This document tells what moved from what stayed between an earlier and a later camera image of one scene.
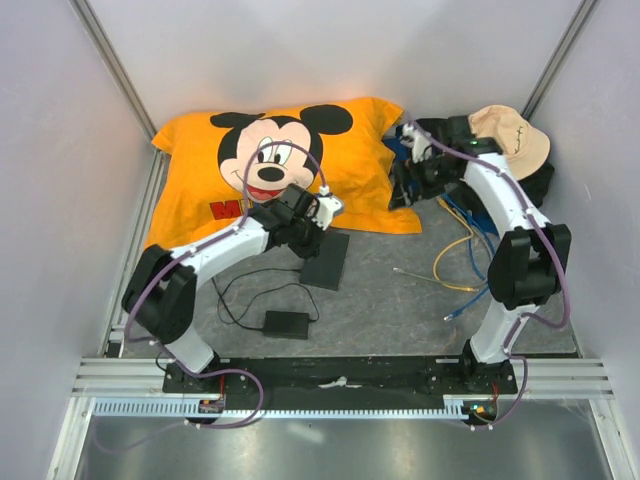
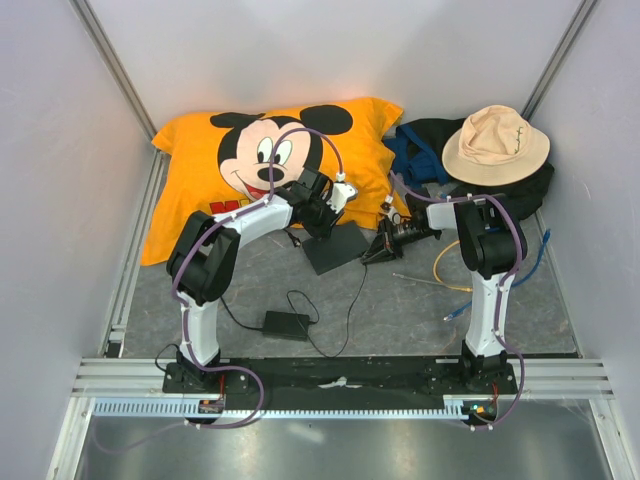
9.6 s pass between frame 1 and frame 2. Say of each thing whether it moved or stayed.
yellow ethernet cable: stayed
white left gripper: moved
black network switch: moved
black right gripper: moved
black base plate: stayed
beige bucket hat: stayed
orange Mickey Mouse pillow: stayed
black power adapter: stayed
